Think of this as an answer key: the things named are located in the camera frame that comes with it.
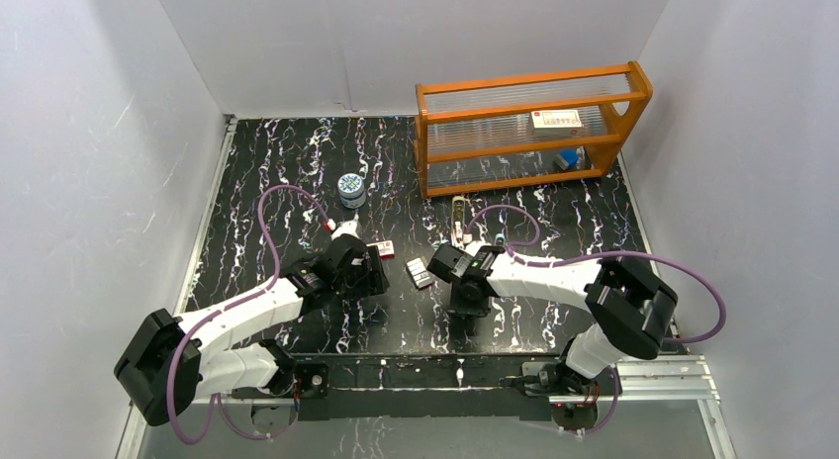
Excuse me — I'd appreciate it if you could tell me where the red white staple box sleeve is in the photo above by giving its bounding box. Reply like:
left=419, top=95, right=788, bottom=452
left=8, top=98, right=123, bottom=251
left=369, top=240, right=396, bottom=259

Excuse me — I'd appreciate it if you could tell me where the cardboard staple tray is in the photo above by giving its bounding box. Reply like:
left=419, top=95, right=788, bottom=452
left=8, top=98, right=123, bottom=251
left=405, top=256, right=433, bottom=290

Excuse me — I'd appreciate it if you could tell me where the white metal stapler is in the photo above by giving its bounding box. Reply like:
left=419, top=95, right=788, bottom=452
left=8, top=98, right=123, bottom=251
left=450, top=196, right=467, bottom=248

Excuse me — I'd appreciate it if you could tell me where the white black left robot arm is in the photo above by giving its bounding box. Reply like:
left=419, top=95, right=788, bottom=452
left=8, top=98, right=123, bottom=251
left=114, top=233, right=389, bottom=426

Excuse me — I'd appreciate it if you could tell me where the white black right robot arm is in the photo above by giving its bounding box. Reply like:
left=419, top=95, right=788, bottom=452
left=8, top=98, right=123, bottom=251
left=426, top=243, right=678, bottom=394

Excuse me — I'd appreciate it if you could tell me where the blue grey stapler remover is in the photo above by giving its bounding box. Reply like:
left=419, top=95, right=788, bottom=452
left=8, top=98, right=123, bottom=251
left=553, top=148, right=584, bottom=171

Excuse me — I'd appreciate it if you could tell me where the blue white round jar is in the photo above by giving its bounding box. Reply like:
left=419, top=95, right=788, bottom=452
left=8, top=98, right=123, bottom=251
left=336, top=173, right=366, bottom=210

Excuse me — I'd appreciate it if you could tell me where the orange wooden shelf rack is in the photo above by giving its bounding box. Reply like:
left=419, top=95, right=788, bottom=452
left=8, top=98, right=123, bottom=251
left=415, top=61, right=654, bottom=198

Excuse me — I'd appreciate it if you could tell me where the white red box on shelf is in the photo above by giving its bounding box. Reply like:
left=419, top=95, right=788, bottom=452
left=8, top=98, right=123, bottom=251
left=529, top=109, right=585, bottom=138

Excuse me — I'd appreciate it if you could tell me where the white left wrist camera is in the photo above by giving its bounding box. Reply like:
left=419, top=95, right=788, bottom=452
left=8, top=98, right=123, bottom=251
left=326, top=219, right=360, bottom=240

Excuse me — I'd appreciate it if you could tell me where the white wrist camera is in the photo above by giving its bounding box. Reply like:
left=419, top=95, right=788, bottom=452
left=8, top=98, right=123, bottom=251
left=463, top=234, right=487, bottom=256
left=326, top=219, right=360, bottom=240

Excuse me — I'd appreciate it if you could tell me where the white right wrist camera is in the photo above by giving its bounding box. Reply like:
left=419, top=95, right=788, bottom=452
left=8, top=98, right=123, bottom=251
left=463, top=234, right=487, bottom=256

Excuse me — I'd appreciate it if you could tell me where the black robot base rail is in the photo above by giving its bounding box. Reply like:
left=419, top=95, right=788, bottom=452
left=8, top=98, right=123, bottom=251
left=233, top=354, right=624, bottom=423

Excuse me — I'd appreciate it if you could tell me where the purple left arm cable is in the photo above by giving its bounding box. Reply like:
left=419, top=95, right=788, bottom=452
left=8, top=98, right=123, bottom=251
left=164, top=184, right=336, bottom=446

